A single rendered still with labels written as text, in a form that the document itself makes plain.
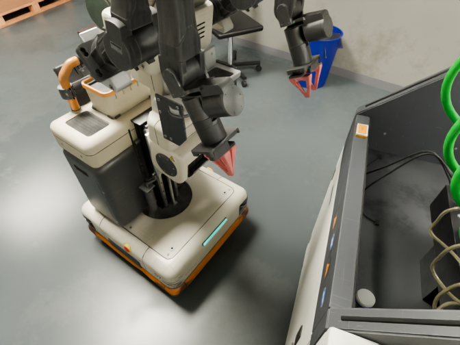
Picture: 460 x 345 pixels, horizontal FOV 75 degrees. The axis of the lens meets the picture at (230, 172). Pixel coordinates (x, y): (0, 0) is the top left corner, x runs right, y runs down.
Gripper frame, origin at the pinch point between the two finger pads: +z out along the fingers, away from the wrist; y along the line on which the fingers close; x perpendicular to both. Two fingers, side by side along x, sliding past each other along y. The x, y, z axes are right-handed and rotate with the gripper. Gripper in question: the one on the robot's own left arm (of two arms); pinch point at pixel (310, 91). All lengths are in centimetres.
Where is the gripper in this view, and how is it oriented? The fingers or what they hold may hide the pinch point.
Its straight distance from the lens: 100.6
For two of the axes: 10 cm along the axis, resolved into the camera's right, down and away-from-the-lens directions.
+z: 3.7, 8.1, 4.6
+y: 5.8, -5.9, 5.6
